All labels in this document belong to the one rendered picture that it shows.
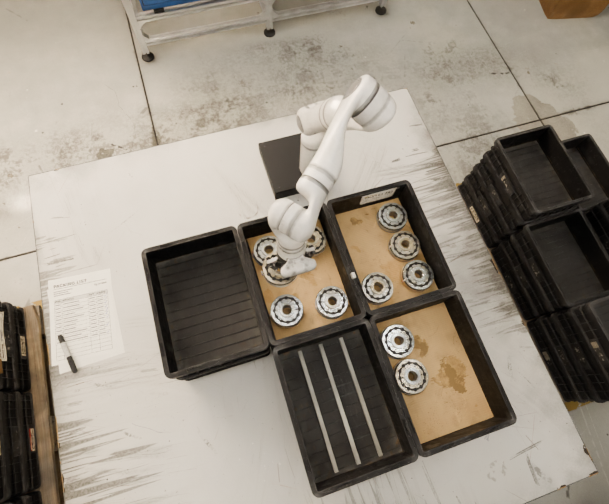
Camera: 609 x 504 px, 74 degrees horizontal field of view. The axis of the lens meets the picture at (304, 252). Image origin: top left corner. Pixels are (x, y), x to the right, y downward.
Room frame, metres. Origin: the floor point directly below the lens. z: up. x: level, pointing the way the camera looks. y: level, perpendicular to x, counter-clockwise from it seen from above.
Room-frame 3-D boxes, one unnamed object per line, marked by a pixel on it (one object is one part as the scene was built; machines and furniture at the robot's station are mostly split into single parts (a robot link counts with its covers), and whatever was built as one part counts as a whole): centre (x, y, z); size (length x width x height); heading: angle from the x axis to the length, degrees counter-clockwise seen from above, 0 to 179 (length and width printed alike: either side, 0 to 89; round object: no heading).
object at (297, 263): (0.34, 0.03, 1.18); 0.11 x 0.09 x 0.06; 25
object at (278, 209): (0.36, 0.04, 1.27); 0.09 x 0.07 x 0.15; 66
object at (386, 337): (0.21, -0.33, 0.86); 0.10 x 0.10 x 0.01
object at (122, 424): (0.29, 0.03, 0.35); 1.60 x 1.60 x 0.70; 26
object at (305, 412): (0.01, -0.17, 0.87); 0.40 x 0.30 x 0.11; 25
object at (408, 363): (0.11, -0.37, 0.86); 0.10 x 0.10 x 0.01
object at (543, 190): (1.12, -1.01, 0.37); 0.40 x 0.30 x 0.45; 26
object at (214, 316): (0.25, 0.28, 0.87); 0.40 x 0.30 x 0.11; 25
